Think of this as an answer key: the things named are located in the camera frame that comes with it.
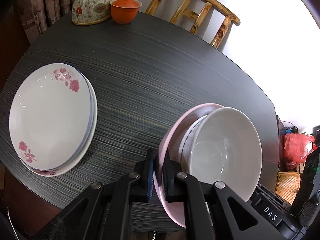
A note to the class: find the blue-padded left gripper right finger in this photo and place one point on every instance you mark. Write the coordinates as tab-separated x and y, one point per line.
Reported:
171	183

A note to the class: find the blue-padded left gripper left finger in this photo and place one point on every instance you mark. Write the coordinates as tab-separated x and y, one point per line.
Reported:
148	172

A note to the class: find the pink bowl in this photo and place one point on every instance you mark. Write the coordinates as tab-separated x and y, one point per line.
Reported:
171	143

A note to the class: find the white bowl blue cartoon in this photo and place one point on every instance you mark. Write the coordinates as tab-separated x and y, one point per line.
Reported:
225	146

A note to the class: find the large white floral plate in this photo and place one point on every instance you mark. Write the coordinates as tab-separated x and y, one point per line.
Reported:
72	163

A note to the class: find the white plate rose rim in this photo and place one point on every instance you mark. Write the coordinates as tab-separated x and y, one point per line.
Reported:
33	118

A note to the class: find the white ribbed bowl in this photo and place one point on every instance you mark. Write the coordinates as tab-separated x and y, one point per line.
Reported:
186	134

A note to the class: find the white plate pink roses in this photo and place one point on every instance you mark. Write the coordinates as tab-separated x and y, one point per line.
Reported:
75	105

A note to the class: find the woven wicker basket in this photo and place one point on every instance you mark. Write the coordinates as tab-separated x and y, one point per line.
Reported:
288	184

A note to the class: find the red plastic bag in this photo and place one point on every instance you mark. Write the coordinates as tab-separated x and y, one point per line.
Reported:
296	149

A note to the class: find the orange lidded cup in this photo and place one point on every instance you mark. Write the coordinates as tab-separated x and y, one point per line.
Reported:
124	11

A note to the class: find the floral ceramic teapot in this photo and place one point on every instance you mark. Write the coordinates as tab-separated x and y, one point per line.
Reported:
89	12

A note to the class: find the beige patterned curtain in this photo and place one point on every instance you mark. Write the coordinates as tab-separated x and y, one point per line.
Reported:
38	15

